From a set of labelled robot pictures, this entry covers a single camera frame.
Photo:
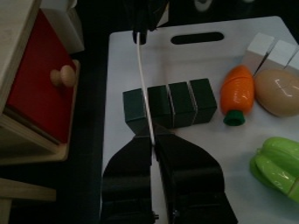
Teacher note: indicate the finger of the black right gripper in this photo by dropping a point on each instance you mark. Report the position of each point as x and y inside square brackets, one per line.
[140, 35]
[160, 14]

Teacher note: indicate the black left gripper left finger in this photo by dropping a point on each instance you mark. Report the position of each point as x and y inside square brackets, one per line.
[124, 186]

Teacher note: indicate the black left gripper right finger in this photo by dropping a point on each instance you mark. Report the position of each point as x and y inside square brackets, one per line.
[194, 186]

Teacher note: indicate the dark green sushi piece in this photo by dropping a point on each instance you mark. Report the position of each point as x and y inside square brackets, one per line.
[204, 97]
[159, 105]
[182, 102]
[134, 108]

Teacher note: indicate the white cutting board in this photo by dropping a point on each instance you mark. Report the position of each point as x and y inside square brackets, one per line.
[183, 58]

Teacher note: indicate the green toy bell pepper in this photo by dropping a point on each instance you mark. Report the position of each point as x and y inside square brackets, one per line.
[278, 169]

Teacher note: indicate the white toy block slice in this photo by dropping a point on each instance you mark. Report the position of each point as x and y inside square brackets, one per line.
[280, 55]
[256, 49]

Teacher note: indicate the orange toy carrot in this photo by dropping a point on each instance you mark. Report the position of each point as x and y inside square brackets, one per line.
[238, 90]

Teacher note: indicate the wooden drawer box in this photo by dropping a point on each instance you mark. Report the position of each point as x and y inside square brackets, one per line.
[15, 20]

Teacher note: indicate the red drawer with wooden knob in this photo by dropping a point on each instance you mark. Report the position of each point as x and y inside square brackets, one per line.
[35, 99]

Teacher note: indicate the brown toy egg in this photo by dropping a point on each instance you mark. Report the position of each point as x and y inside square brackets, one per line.
[278, 93]

